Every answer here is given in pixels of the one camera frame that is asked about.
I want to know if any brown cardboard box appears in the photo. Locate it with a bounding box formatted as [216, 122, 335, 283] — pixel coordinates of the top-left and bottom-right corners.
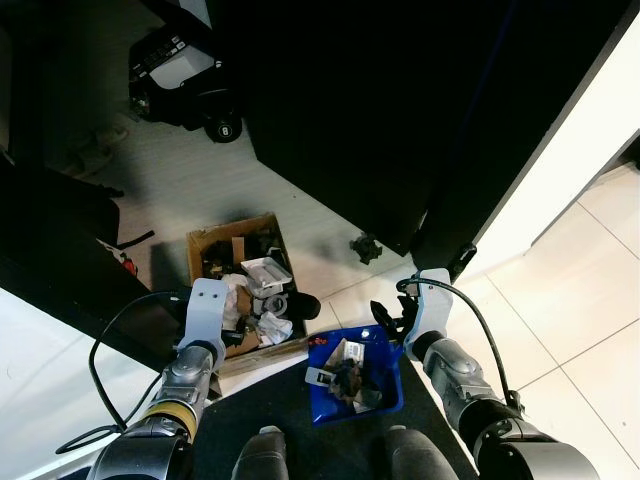
[187, 212, 312, 373]

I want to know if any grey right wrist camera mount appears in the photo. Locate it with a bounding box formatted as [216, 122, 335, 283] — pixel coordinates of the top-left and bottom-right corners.
[404, 268, 454, 347]

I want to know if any black wall end trim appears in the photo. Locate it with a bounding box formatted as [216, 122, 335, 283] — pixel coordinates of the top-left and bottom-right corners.
[0, 150, 203, 373]

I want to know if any black crumpled cloth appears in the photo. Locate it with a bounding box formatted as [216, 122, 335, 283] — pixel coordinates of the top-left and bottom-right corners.
[335, 360, 377, 402]

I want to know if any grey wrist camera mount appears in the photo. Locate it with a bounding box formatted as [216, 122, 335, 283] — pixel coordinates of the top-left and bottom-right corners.
[404, 268, 454, 347]
[177, 278, 230, 350]

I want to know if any black floor mat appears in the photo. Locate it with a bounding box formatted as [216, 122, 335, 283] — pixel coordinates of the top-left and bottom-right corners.
[150, 345, 483, 480]

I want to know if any blue long-handled dustpan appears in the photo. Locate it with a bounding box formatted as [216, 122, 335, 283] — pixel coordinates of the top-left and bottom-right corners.
[307, 245, 482, 427]

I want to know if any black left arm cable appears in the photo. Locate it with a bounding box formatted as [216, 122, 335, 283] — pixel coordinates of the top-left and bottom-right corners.
[53, 290, 198, 457]

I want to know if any grey plastic scrap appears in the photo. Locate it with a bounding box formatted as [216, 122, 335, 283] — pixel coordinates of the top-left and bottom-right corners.
[304, 366, 337, 387]

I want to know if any grey robot right leg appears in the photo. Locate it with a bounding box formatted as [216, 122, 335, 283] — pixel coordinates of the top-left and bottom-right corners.
[384, 425, 462, 480]

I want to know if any white plastic tray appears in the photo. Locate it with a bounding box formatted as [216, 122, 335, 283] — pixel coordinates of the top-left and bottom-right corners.
[242, 255, 297, 297]

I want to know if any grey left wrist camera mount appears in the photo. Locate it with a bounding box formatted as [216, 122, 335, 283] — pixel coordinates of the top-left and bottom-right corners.
[177, 278, 230, 350]

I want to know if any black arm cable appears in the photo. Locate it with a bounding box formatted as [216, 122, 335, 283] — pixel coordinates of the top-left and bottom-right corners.
[53, 290, 198, 457]
[394, 278, 523, 416]

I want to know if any white label card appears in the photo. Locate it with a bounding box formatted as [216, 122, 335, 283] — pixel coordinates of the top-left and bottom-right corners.
[339, 338, 372, 367]

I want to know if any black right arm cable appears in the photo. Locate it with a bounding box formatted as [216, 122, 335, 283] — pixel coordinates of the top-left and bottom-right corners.
[394, 278, 523, 416]

